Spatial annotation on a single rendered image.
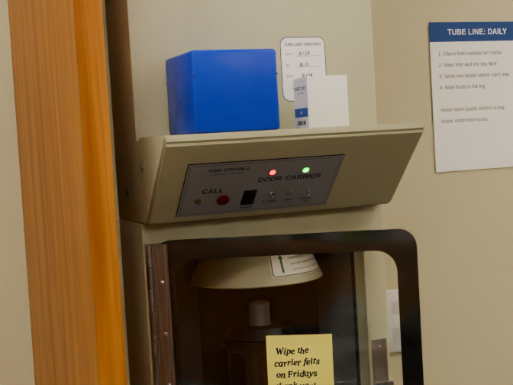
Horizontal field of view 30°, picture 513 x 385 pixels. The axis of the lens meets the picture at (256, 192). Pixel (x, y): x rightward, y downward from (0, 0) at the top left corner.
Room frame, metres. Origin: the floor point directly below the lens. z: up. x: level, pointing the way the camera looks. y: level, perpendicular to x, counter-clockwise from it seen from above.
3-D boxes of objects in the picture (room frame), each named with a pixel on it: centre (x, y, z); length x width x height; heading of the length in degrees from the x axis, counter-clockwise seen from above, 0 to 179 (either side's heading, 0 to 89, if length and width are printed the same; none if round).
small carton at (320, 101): (1.14, -0.08, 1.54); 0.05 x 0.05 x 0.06; 16
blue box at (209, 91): (1.10, 0.03, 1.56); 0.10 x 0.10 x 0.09; 22
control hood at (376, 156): (1.12, -0.03, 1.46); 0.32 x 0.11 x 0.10; 112
